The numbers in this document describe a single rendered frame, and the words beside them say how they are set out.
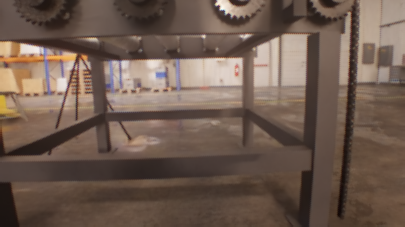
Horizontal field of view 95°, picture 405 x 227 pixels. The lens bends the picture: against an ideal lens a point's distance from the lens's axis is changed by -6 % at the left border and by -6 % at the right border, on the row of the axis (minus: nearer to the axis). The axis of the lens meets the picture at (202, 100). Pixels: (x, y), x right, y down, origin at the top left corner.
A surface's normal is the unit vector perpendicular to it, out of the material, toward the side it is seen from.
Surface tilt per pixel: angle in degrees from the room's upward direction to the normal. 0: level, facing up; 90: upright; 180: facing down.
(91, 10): 90
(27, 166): 90
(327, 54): 90
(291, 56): 90
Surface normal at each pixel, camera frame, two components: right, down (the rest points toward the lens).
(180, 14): 0.05, 0.12
